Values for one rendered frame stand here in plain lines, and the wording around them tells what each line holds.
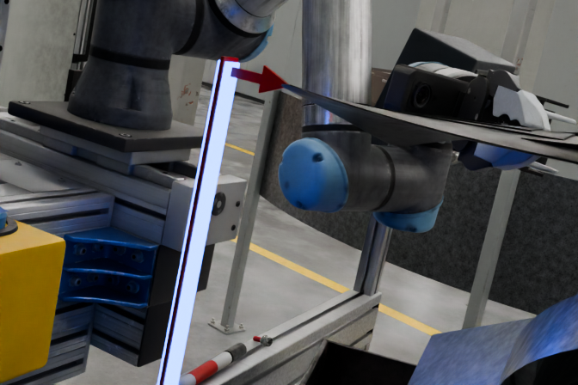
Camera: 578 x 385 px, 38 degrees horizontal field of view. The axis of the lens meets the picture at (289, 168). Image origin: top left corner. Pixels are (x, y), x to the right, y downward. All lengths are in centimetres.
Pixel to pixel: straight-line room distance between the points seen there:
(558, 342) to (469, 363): 23
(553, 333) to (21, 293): 31
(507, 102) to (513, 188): 171
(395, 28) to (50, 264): 1071
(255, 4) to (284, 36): 972
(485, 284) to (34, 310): 203
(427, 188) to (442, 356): 32
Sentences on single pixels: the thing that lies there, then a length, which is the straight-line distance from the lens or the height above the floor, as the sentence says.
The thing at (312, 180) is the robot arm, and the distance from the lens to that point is 85.
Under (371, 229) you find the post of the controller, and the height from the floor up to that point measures 96.
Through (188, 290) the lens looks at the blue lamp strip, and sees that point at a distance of 77.
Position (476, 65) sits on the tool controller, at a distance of 125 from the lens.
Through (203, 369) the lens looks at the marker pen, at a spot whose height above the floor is 87.
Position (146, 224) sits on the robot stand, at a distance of 116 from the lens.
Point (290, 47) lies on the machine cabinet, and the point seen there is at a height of 80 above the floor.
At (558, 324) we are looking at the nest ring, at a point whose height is 112.
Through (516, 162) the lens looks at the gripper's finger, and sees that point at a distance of 72.
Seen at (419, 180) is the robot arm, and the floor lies 109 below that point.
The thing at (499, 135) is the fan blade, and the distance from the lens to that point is 60.
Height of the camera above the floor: 124
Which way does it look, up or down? 10 degrees down
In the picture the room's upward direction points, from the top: 12 degrees clockwise
